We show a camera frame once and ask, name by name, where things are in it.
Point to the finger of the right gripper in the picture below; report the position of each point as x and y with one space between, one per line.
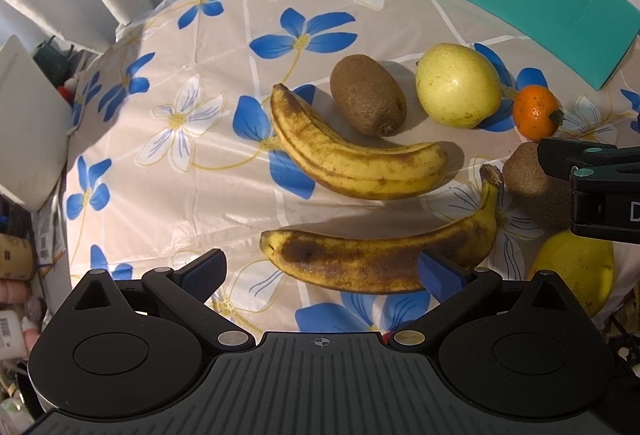
558 157

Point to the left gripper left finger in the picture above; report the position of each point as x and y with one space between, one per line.
181 295

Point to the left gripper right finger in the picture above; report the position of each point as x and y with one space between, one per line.
457 290

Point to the small orange tangerine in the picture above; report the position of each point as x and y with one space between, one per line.
536 113

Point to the yellow lemon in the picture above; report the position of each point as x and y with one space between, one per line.
586 265

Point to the lower spotted yellow banana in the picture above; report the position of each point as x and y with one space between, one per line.
385 265

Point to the spotted yellow banana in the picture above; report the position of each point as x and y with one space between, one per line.
385 265
345 167

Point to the yellow green pear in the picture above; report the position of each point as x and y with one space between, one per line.
456 86

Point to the upper spotted yellow banana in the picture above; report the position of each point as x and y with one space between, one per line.
345 167

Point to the brown cardboard roll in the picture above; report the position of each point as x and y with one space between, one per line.
17 260

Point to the white plastic bottle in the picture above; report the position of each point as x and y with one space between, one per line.
12 343

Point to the brown kiwi fruit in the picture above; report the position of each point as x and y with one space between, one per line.
369 97

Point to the floral blue white tablecloth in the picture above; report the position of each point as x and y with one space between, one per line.
174 152

